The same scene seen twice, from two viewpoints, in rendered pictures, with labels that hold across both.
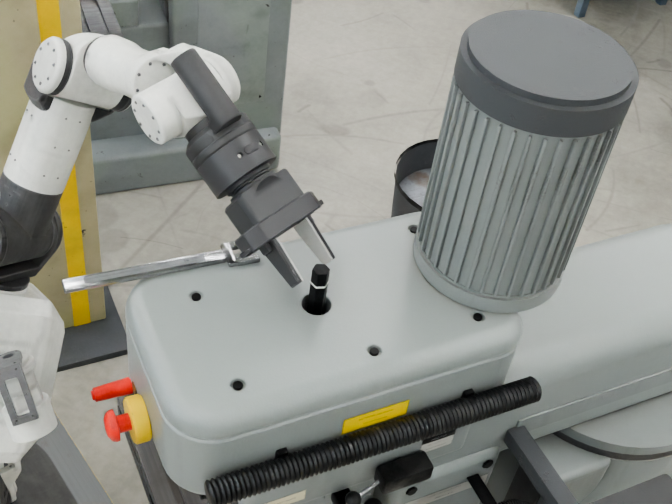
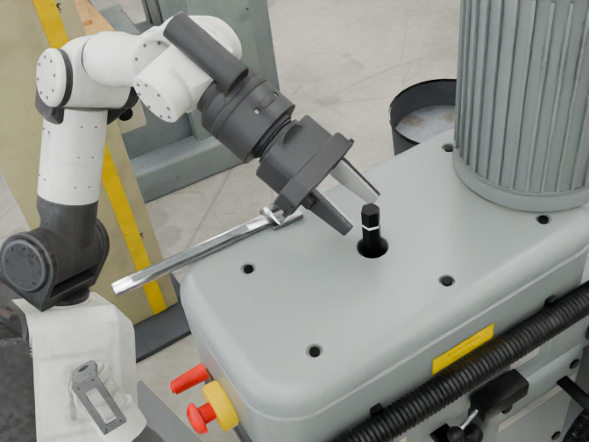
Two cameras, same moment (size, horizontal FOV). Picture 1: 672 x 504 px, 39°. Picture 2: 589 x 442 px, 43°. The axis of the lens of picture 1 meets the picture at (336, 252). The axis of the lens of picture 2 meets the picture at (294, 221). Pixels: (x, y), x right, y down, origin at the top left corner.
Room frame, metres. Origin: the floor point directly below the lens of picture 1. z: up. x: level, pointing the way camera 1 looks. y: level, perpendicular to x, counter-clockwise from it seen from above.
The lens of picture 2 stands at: (0.19, 0.04, 2.53)
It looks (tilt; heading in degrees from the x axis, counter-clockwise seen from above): 44 degrees down; 6
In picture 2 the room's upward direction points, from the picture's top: 9 degrees counter-clockwise
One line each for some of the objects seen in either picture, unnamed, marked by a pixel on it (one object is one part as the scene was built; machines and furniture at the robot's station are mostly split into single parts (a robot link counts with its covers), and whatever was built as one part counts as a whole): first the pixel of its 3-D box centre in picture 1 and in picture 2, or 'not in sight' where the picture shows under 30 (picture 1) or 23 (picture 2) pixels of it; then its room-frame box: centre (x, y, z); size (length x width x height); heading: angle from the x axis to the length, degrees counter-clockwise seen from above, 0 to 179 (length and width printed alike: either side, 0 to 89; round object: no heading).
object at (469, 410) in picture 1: (382, 435); (474, 366); (0.69, -0.09, 1.79); 0.45 x 0.04 x 0.04; 121
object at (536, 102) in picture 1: (515, 165); (548, 50); (0.93, -0.20, 2.05); 0.20 x 0.20 x 0.32
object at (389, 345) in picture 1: (321, 343); (385, 284); (0.81, 0.00, 1.81); 0.47 x 0.26 x 0.16; 121
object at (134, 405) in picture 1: (137, 419); (220, 405); (0.68, 0.21, 1.76); 0.06 x 0.02 x 0.06; 31
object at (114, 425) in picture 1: (118, 424); (202, 416); (0.67, 0.23, 1.76); 0.04 x 0.03 x 0.04; 31
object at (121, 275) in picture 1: (162, 267); (207, 246); (0.82, 0.21, 1.89); 0.24 x 0.04 x 0.01; 118
